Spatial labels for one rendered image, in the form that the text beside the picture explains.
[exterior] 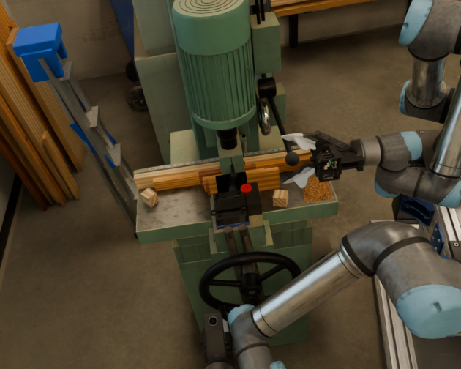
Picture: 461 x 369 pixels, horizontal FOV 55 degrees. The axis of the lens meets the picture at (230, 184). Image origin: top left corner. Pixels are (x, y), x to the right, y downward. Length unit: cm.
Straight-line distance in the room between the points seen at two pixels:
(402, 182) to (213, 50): 60
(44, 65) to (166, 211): 81
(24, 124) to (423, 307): 214
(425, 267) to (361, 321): 132
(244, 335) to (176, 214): 46
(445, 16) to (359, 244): 57
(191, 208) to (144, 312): 99
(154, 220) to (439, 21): 90
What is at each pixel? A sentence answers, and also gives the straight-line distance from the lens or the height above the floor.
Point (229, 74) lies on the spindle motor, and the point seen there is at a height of 132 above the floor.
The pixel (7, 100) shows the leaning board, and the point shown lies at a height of 74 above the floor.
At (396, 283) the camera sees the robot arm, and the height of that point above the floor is 118.
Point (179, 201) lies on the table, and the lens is 137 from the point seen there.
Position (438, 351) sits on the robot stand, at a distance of 192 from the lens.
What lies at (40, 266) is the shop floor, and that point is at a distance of 262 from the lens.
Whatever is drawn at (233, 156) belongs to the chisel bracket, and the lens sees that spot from 128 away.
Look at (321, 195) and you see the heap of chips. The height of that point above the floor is 91.
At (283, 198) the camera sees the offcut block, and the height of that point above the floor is 94.
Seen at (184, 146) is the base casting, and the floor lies 80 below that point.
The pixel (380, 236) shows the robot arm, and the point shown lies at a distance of 88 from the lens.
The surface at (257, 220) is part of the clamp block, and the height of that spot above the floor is 96.
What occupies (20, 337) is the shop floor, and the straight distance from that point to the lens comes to 242.
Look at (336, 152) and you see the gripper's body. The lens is 112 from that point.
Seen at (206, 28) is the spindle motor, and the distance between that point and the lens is 101.
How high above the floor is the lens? 189
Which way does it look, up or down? 45 degrees down
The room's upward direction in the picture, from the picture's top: 8 degrees counter-clockwise
